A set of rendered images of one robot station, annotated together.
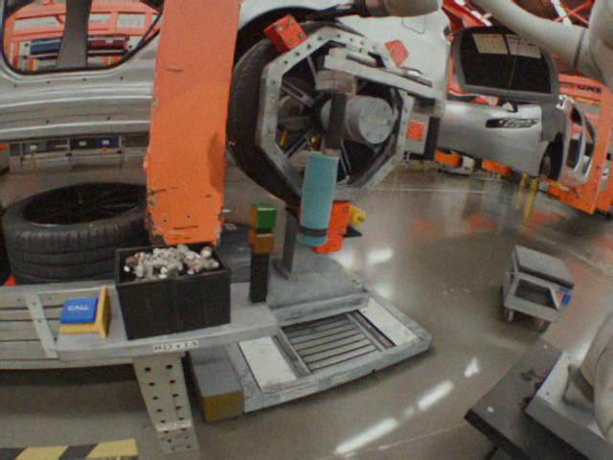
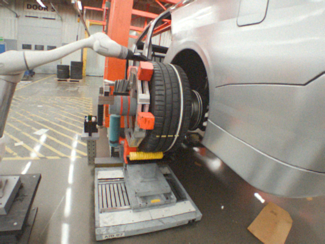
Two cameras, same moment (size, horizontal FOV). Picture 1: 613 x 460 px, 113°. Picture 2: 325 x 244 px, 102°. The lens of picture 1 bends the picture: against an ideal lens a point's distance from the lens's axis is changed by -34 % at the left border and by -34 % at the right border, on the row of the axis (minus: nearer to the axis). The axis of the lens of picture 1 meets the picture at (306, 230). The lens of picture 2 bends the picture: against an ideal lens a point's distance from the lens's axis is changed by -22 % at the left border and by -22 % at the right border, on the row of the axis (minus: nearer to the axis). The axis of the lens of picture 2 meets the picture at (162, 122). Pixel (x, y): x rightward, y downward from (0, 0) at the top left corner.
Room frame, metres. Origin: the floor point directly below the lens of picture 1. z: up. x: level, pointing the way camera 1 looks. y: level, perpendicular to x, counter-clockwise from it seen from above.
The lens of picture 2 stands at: (1.38, -1.18, 1.13)
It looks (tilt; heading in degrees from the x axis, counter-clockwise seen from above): 18 degrees down; 97
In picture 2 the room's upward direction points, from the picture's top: 8 degrees clockwise
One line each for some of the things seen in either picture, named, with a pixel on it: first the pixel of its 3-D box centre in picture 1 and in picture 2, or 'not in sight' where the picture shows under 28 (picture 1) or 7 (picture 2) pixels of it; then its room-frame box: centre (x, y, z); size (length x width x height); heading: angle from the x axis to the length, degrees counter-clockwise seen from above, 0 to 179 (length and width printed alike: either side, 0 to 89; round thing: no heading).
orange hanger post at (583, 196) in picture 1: (587, 109); not in sight; (2.99, -3.21, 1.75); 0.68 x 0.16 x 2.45; 30
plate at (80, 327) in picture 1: (81, 317); not in sight; (0.37, 0.40, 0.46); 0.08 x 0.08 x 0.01; 30
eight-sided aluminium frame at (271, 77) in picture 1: (341, 117); (133, 106); (1.01, -0.07, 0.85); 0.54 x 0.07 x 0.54; 120
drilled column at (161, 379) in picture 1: (166, 393); (91, 147); (0.44, 0.28, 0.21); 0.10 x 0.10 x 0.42; 30
